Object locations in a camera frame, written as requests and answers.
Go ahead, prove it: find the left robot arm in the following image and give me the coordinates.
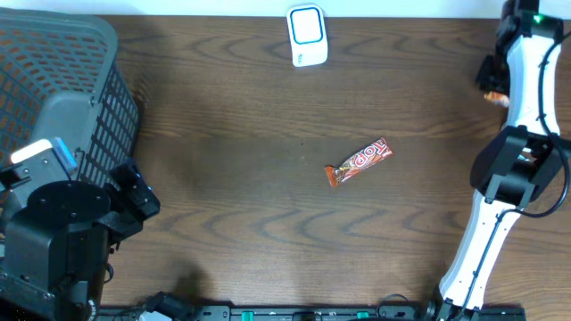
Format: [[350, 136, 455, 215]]
[[1, 159, 161, 320]]

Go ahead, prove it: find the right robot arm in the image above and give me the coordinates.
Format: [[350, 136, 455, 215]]
[[415, 0, 570, 320]]

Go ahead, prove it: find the grey plastic mesh basket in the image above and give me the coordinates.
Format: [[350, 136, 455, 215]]
[[1, 8, 140, 185]]

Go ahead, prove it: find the small orange snack box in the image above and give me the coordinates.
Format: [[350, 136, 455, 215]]
[[484, 91, 510, 108]]

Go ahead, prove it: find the red chocolate bar wrapper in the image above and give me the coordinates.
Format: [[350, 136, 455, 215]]
[[324, 137, 394, 187]]

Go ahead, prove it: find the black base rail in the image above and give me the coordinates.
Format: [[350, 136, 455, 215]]
[[97, 292, 526, 321]]

